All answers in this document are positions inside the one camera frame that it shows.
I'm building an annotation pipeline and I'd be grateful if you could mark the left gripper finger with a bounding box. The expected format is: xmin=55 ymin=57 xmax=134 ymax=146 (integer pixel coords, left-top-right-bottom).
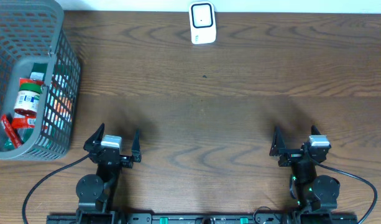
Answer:
xmin=131 ymin=129 xmax=142 ymax=162
xmin=83 ymin=123 xmax=105 ymax=152

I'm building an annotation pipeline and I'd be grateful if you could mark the green lid seasoning jar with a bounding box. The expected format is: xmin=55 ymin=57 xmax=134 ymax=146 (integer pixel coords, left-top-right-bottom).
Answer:
xmin=14 ymin=83 xmax=42 ymax=116

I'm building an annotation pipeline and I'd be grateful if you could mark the red snack bag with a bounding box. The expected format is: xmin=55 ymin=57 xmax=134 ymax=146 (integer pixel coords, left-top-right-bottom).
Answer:
xmin=12 ymin=78 xmax=44 ymax=129

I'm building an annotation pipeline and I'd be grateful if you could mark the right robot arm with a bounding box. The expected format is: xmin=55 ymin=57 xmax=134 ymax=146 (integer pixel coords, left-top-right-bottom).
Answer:
xmin=269 ymin=126 xmax=340 ymax=224

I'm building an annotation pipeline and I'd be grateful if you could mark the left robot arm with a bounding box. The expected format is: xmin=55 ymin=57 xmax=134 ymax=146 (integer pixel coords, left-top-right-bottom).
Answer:
xmin=75 ymin=124 xmax=142 ymax=224

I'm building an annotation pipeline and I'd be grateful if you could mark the white barcode scanner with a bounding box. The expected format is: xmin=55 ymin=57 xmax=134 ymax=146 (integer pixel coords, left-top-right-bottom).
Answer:
xmin=189 ymin=1 xmax=217 ymax=45

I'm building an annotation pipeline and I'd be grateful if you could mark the small red stick packet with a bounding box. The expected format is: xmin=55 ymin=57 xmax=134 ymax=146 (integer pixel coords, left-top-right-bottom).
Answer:
xmin=1 ymin=114 xmax=22 ymax=149

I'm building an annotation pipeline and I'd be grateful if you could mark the green white flat packet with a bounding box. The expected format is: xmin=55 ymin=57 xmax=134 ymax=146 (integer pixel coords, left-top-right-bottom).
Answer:
xmin=29 ymin=63 xmax=48 ymax=81

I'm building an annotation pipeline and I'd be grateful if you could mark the grey plastic mesh basket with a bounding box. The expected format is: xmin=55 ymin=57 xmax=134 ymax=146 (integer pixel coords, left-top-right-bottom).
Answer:
xmin=0 ymin=1 xmax=81 ymax=161

